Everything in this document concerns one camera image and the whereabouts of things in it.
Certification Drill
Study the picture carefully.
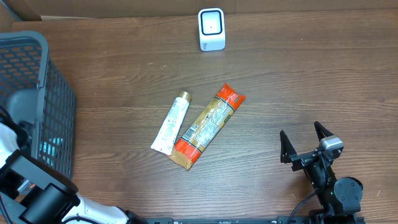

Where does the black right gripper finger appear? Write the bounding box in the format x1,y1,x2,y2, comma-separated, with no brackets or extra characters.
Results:
314,121,333,141
280,130,297,164

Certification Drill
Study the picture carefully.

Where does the orange spaghetti packet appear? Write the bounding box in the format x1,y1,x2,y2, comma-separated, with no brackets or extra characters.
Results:
168,83,246,170

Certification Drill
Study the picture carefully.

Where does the white tube gold cap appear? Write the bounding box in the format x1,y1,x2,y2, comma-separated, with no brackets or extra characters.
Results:
150,91,192,156

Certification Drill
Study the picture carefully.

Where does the colourful packet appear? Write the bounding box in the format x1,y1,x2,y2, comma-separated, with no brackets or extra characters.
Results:
39,138,64,166

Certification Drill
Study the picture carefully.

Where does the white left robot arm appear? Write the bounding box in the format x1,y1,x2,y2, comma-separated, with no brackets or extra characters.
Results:
1,108,145,224

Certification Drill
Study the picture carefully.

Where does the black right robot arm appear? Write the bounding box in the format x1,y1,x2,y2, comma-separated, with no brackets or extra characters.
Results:
279,121,364,223

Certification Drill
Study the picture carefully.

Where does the white barcode scanner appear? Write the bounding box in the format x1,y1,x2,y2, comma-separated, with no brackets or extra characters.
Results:
198,7,226,52

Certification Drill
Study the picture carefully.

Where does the grey plastic mesh basket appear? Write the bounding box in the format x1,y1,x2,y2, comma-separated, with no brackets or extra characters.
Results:
1,31,76,178

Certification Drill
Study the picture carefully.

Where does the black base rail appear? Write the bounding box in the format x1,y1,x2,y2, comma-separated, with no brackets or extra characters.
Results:
136,215,366,224

